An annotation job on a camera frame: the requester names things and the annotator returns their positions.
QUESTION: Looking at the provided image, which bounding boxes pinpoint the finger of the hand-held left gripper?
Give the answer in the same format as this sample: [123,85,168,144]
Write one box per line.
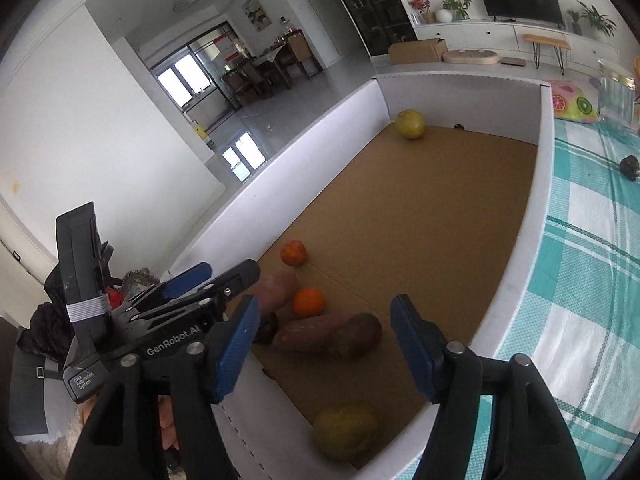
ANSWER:
[120,261,213,311]
[132,259,261,328]

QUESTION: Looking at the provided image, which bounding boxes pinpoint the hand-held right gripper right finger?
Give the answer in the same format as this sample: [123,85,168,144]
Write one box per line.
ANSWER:
[390,294,587,480]

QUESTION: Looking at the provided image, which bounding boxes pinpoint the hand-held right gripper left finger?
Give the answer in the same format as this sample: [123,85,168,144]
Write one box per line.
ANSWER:
[67,294,262,480]

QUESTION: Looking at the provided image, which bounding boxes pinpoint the sweet potato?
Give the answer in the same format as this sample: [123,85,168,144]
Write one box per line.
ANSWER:
[271,312,353,357]
[247,271,301,318]

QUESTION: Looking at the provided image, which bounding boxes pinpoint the dark brown fruit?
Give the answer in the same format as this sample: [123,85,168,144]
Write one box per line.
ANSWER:
[327,312,384,359]

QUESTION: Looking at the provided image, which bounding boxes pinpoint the orange tangerine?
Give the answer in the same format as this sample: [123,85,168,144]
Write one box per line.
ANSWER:
[293,287,326,319]
[280,240,307,267]

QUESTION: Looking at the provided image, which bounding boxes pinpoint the yellow round fruit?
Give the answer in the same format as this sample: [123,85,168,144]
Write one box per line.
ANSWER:
[313,403,381,461]
[396,109,427,141]

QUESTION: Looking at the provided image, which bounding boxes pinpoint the white cardboard box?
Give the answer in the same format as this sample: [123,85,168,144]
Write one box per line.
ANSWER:
[162,72,556,480]

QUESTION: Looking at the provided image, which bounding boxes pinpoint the ornate grey cloth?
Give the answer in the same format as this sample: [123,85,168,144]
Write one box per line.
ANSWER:
[122,267,161,293]

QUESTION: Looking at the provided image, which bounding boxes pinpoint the dark cloth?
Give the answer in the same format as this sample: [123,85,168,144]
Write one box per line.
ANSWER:
[17,272,76,361]

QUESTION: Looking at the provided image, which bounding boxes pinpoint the grey fabric bag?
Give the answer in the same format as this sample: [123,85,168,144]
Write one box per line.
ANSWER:
[7,347,51,438]

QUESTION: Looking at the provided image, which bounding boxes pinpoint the teal checked tablecloth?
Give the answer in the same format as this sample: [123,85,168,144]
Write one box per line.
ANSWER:
[470,117,640,480]

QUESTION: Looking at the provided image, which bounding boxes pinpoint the wooden dining chair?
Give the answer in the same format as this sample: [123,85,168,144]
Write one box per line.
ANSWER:
[287,30,323,78]
[222,62,273,106]

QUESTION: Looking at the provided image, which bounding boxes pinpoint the dark framed glass door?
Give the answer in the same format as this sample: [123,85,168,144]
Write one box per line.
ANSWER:
[147,22,241,111]

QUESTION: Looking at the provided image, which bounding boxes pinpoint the wooden dining table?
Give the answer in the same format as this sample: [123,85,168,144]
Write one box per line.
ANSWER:
[250,42,301,86]

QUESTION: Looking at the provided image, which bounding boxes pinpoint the brown cardboard box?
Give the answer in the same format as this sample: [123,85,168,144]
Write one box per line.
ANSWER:
[388,37,448,66]

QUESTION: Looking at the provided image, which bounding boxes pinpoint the fruit print pouch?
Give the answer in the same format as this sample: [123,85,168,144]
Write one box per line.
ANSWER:
[550,79,601,124]

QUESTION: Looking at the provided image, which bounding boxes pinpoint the dark glass display cabinet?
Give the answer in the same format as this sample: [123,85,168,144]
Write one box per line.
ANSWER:
[317,0,418,58]

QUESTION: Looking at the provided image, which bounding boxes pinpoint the white television cabinet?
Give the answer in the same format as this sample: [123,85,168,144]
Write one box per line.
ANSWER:
[414,19,631,73]

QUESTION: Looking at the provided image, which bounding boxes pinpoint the glass jar gold lid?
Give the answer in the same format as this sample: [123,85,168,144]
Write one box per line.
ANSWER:
[597,57,638,128]

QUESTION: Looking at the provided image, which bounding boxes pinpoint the wooden bench black legs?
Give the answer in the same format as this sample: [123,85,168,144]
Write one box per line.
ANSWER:
[523,34,572,75]

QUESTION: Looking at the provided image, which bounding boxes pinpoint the leafy potted plant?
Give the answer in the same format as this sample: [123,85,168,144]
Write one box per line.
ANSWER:
[442,0,472,22]

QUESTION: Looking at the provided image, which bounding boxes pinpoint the black television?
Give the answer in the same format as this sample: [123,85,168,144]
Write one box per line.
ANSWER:
[473,0,566,29]

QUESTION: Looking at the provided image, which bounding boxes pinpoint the large green potted plant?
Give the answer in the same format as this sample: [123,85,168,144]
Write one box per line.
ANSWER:
[577,1,617,38]

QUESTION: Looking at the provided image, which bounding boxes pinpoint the framed wall picture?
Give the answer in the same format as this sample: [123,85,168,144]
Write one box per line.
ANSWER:
[241,0,272,28]

